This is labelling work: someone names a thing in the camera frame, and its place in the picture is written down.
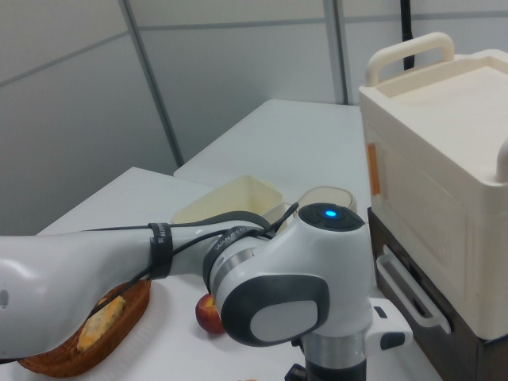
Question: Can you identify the white plastic open box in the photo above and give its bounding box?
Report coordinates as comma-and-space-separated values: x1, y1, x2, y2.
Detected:
171, 174, 286, 228

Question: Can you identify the white drawer handle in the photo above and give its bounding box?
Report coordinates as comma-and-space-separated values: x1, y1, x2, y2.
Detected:
375, 255, 452, 335

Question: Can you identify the red apple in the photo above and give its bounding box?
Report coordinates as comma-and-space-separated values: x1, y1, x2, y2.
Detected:
194, 293, 226, 336

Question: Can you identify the cream plastic storage box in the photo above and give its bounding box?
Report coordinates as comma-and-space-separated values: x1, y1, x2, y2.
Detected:
358, 32, 508, 341

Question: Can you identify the dark brown cabinet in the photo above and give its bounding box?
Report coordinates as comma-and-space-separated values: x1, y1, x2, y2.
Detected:
366, 206, 508, 381

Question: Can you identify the black vertical pole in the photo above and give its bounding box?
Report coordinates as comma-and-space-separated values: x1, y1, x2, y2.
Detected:
398, 0, 416, 71

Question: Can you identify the cream round lidded container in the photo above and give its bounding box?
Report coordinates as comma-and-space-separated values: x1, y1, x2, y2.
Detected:
298, 184, 360, 224

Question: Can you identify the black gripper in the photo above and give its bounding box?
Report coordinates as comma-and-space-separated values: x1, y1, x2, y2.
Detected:
285, 356, 369, 381

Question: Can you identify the black velcro strap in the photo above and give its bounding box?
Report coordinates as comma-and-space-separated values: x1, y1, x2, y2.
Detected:
148, 221, 174, 279
202, 224, 275, 295

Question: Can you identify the brown wicker basket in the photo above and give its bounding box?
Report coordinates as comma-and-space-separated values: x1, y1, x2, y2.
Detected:
17, 279, 152, 376

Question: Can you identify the orange strip tag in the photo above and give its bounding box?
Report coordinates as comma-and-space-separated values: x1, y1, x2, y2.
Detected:
368, 143, 383, 196

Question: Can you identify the toy bread loaf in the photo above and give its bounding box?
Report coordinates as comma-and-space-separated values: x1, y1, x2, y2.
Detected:
76, 296, 127, 352

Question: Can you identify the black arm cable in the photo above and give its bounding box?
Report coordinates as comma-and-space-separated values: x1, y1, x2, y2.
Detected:
81, 201, 300, 317

